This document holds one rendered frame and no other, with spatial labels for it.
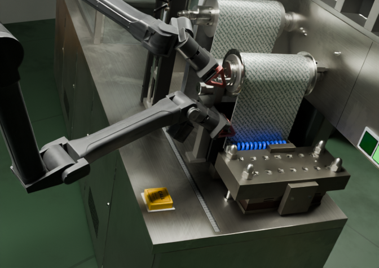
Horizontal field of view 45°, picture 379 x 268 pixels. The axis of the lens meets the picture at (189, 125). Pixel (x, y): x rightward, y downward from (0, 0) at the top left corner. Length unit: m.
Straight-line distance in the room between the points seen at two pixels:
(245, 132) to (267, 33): 0.37
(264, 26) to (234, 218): 0.65
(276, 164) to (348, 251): 1.53
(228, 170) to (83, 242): 1.26
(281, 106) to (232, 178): 0.30
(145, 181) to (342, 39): 0.75
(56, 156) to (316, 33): 0.95
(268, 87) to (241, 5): 0.31
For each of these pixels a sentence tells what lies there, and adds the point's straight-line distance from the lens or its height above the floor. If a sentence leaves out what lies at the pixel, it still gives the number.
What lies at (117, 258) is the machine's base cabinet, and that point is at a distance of 1.82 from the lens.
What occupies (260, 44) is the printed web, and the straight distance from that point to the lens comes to 1.63.
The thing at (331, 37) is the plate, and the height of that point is 1.38.
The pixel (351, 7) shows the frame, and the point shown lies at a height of 1.47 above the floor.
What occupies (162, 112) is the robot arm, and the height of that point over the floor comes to 1.20.
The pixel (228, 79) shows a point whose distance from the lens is 1.39.
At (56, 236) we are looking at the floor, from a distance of 2.51.
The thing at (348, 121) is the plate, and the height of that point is 1.19.
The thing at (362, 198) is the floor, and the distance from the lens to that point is 3.38.
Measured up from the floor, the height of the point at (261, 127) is 1.09.
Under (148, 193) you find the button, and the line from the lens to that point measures 1.38.
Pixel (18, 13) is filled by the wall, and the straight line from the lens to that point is 4.86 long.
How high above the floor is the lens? 1.82
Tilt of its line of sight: 32 degrees down
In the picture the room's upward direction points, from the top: 13 degrees clockwise
